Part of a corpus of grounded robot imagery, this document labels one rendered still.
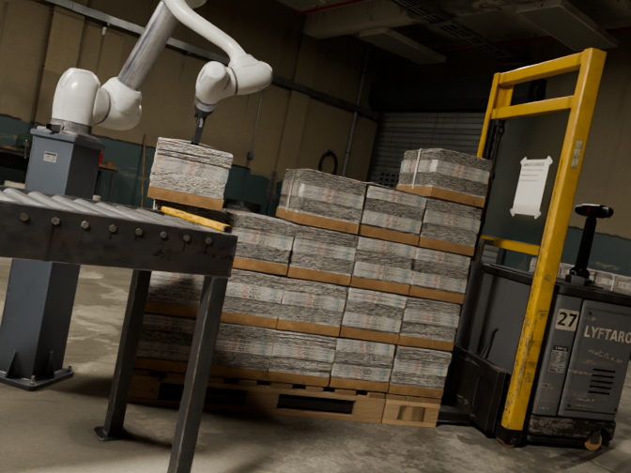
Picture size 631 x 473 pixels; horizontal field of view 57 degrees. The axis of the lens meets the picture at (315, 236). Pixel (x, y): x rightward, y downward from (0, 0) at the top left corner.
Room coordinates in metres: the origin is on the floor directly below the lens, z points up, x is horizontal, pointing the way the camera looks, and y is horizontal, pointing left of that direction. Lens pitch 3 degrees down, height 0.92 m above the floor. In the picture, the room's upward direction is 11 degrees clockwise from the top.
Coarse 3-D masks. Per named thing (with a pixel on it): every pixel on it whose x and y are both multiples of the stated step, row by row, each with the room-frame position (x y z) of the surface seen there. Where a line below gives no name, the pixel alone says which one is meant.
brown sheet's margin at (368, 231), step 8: (360, 224) 2.57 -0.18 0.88; (360, 232) 2.55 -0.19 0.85; (368, 232) 2.55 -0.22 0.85; (376, 232) 2.56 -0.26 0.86; (384, 232) 2.58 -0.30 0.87; (392, 232) 2.59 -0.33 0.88; (392, 240) 2.59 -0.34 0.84; (400, 240) 2.60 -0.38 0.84; (408, 240) 2.62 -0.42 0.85; (416, 240) 2.63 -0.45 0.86
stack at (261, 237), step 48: (240, 240) 2.39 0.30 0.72; (288, 240) 2.46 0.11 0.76; (336, 240) 2.52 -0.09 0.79; (384, 240) 2.61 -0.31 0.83; (192, 288) 2.34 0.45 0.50; (240, 288) 2.40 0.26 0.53; (288, 288) 2.46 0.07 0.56; (336, 288) 2.52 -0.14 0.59; (144, 336) 2.30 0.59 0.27; (192, 336) 2.36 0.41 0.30; (240, 336) 2.41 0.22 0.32; (288, 336) 2.48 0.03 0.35; (336, 336) 2.58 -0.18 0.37; (144, 384) 2.30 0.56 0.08; (240, 384) 2.42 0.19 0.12; (288, 384) 2.49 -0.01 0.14
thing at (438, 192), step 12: (420, 192) 2.73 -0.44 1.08; (432, 192) 2.64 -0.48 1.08; (444, 192) 2.65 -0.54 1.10; (456, 192) 2.67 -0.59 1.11; (468, 204) 2.70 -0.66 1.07; (480, 204) 2.72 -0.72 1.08; (420, 240) 2.64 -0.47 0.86; (432, 240) 2.65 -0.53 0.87; (456, 252) 2.69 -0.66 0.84; (468, 252) 2.71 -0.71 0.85; (420, 288) 2.64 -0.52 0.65; (444, 300) 2.69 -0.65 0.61; (456, 300) 2.71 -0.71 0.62; (408, 336) 2.65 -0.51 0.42; (444, 348) 2.71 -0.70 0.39; (432, 396) 2.71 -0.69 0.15
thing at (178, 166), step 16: (160, 144) 2.18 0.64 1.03; (176, 144) 2.19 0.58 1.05; (160, 160) 2.20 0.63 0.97; (176, 160) 2.21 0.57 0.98; (192, 160) 2.22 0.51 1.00; (208, 160) 2.23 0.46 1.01; (224, 160) 2.24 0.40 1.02; (160, 176) 2.20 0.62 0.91; (176, 176) 2.22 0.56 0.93; (192, 176) 2.23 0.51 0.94; (208, 176) 2.24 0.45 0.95; (224, 176) 2.26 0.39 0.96; (192, 192) 2.24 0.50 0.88; (208, 192) 2.26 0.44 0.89; (208, 208) 2.26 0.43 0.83
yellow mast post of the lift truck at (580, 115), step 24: (600, 72) 2.64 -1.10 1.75; (576, 96) 2.65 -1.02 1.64; (576, 120) 2.62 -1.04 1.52; (576, 144) 2.63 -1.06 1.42; (576, 168) 2.64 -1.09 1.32; (552, 192) 2.66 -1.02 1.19; (552, 216) 2.63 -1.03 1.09; (552, 240) 2.62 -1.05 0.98; (552, 264) 2.63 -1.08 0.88; (552, 288) 2.64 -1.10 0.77; (528, 312) 2.65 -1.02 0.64; (528, 336) 2.62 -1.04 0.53; (528, 360) 2.63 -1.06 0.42; (528, 384) 2.64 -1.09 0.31; (504, 408) 2.66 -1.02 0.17
